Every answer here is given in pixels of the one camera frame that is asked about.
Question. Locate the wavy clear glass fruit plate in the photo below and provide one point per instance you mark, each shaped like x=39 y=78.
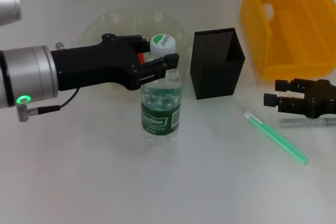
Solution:
x=126 y=22

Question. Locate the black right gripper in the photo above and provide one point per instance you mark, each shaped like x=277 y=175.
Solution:
x=323 y=98

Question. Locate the black mesh pen holder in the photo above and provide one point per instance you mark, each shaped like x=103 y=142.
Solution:
x=218 y=77

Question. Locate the white paper ball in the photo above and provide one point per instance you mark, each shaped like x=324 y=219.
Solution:
x=268 y=11

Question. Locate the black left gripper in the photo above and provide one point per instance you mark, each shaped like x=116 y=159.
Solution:
x=92 y=64

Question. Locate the gray pen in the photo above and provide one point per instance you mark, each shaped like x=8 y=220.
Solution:
x=302 y=122

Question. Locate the yellow plastic bin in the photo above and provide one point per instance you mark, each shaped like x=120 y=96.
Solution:
x=288 y=45

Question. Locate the clear green-label water bottle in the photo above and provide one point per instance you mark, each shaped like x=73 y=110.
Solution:
x=160 y=108

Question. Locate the orange fruit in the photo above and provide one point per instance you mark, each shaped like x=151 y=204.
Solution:
x=141 y=57

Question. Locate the green pen with white cap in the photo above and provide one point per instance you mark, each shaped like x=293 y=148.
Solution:
x=275 y=137

